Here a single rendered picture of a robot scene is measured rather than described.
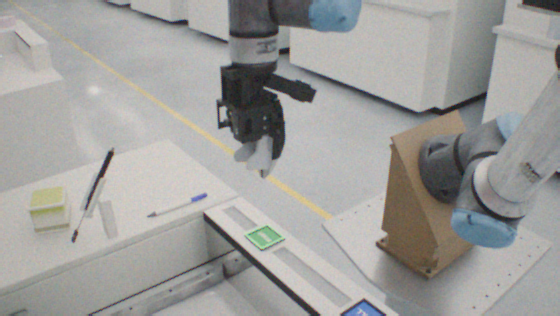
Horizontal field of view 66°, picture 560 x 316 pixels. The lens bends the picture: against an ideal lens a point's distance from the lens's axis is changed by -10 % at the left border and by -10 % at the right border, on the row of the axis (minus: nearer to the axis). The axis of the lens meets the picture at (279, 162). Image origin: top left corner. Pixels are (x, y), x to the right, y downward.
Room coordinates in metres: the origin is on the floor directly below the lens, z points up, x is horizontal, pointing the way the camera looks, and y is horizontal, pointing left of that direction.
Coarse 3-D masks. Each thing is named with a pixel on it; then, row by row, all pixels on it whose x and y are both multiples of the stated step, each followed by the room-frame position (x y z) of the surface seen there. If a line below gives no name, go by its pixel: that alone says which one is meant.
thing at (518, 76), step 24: (528, 0) 3.04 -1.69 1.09; (552, 0) 2.90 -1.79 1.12; (504, 24) 3.16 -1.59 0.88; (528, 24) 3.01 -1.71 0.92; (552, 24) 2.72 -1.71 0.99; (504, 48) 2.91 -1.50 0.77; (528, 48) 2.78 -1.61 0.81; (552, 48) 2.64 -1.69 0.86; (504, 72) 2.89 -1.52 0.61; (528, 72) 2.76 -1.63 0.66; (552, 72) 2.63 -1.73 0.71; (504, 96) 2.86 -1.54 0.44; (528, 96) 2.73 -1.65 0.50
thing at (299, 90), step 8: (272, 80) 0.69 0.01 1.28; (280, 80) 0.70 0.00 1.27; (288, 80) 0.71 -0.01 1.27; (296, 80) 0.75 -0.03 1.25; (272, 88) 0.69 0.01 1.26; (280, 88) 0.70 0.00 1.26; (288, 88) 0.71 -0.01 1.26; (296, 88) 0.72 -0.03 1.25; (304, 88) 0.73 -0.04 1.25; (312, 88) 0.74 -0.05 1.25; (296, 96) 0.72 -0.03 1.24; (304, 96) 0.73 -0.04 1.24; (312, 96) 0.74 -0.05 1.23
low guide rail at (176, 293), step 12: (204, 276) 0.72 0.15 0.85; (216, 276) 0.73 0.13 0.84; (168, 288) 0.68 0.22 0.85; (180, 288) 0.68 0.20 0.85; (192, 288) 0.69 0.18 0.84; (204, 288) 0.71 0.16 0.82; (144, 300) 0.64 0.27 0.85; (156, 300) 0.64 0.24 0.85; (168, 300) 0.66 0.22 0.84; (180, 300) 0.67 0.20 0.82; (120, 312) 0.61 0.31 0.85; (132, 312) 0.61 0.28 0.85; (144, 312) 0.62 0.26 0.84
